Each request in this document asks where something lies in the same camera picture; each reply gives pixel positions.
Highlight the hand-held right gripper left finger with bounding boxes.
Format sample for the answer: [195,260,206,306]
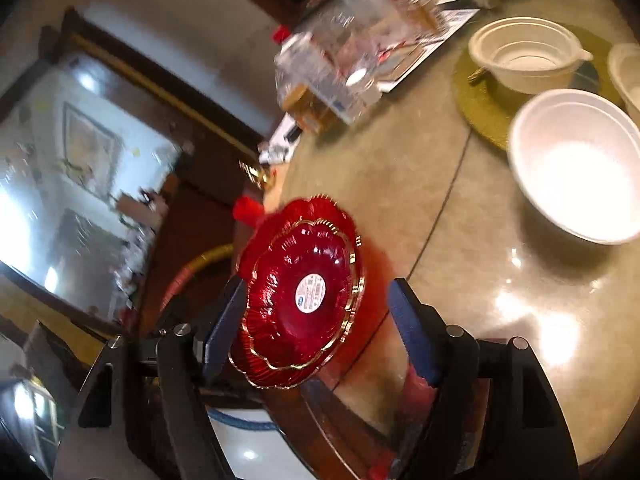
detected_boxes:
[52,277,248,480]

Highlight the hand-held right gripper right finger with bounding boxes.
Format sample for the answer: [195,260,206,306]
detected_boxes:
[387,277,581,480]

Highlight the small red glass plate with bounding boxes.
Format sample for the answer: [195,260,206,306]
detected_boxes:
[242,220,357,371]

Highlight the large red glass plate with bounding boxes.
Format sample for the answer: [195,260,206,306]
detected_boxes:
[229,194,367,390]

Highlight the white foam bowl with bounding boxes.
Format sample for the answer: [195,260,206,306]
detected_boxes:
[507,88,640,246]

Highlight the cream ribbed plastic bowl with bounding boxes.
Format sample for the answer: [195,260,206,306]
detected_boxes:
[467,16,594,95]

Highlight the red hoop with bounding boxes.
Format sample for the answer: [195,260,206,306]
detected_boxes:
[159,243,236,313]

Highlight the small red cap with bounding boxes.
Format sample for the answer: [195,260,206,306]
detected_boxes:
[233,196,267,227]

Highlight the peanut butter jar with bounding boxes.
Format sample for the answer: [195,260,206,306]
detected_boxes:
[282,87,341,134]

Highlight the round gold glitter mat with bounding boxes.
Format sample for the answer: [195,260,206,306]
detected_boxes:
[452,25,623,153]

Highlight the wooden glass door cabinet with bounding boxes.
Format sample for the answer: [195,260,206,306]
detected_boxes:
[0,7,268,343]

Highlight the white lotion bottle red cap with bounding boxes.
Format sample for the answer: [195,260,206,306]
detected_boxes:
[272,26,361,123]

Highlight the printed paper placemat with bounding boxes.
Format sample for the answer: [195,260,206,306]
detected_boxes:
[377,5,482,94]

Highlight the clear glass pitcher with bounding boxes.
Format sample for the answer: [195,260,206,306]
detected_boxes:
[320,0,403,86]

